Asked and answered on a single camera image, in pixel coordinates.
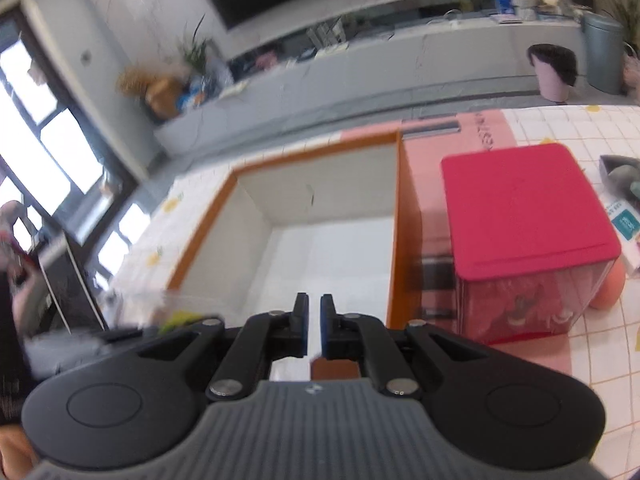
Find checked lemon print tablecloth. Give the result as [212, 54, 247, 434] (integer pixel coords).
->
[107, 104, 640, 480]

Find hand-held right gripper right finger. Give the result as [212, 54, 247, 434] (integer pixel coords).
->
[321, 294, 493, 399]

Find blue snack packets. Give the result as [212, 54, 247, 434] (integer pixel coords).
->
[176, 74, 208, 111]

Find grey marble television console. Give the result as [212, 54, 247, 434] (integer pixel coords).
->
[152, 0, 591, 161]

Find white packet teal label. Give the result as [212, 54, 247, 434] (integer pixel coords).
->
[602, 194, 640, 279]

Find pink bin black bag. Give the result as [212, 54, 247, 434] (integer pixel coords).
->
[527, 44, 580, 104]

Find black framed window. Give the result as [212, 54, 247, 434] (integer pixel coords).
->
[0, 7, 143, 286]

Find grey metal trash can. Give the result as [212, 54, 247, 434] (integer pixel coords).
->
[582, 12, 626, 95]

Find clear plastic container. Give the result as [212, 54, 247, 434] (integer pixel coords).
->
[100, 287, 226, 342]

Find golden brown vase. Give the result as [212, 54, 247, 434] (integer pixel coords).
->
[145, 77, 186, 121]

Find green plant glass vase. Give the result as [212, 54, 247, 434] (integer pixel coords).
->
[175, 14, 215, 80]

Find red lidded clear container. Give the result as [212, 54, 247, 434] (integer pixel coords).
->
[440, 142, 623, 346]

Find person's dark clothing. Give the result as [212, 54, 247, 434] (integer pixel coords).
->
[0, 270, 37, 426]

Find teal plush toy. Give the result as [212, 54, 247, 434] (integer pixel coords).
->
[599, 154, 640, 192]

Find peach plush ball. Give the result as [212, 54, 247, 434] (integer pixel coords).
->
[590, 257, 627, 310]

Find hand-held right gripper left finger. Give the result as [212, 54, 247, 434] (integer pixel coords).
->
[137, 293, 310, 403]

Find orange rimmed white box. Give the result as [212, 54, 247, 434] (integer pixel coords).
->
[167, 129, 408, 383]

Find dried flower bunch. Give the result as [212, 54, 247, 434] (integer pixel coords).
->
[116, 62, 166, 99]

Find tall green potted plant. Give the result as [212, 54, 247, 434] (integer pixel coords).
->
[582, 0, 640, 41]

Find white router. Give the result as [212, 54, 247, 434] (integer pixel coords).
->
[307, 19, 349, 50]

